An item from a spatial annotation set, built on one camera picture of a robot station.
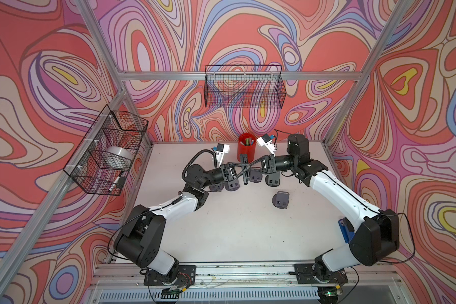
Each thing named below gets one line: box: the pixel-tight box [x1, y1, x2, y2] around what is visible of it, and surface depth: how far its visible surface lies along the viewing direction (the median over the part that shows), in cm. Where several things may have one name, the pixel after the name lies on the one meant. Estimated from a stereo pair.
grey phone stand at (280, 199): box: [271, 190, 290, 209], surface depth 92 cm
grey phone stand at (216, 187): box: [209, 181, 225, 192], surface depth 98 cm
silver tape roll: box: [100, 146, 135, 170], surface depth 73 cm
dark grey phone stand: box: [265, 171, 281, 187], surface depth 100 cm
